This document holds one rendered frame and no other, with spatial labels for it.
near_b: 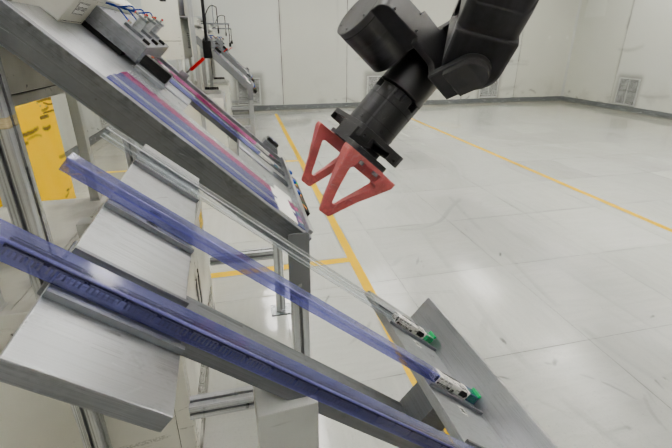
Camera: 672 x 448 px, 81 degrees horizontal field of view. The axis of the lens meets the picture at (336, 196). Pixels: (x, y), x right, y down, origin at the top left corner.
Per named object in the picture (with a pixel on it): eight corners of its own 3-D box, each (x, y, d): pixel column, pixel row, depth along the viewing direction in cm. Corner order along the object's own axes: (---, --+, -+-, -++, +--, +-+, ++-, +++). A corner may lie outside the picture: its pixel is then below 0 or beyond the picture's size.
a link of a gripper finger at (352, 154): (303, 203, 39) (365, 130, 38) (291, 180, 45) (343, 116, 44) (351, 238, 42) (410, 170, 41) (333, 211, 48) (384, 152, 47)
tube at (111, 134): (425, 338, 60) (430, 333, 60) (430, 344, 59) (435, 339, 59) (103, 133, 38) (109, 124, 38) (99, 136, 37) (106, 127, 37)
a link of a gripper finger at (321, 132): (291, 180, 45) (344, 117, 44) (282, 163, 52) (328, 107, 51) (334, 212, 48) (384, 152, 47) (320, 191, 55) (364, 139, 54)
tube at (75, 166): (467, 396, 50) (474, 387, 50) (473, 405, 49) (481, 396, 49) (64, 164, 28) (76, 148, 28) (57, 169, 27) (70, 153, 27)
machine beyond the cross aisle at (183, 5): (259, 138, 510) (247, -29, 442) (263, 155, 435) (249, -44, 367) (145, 144, 481) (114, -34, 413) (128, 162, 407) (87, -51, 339)
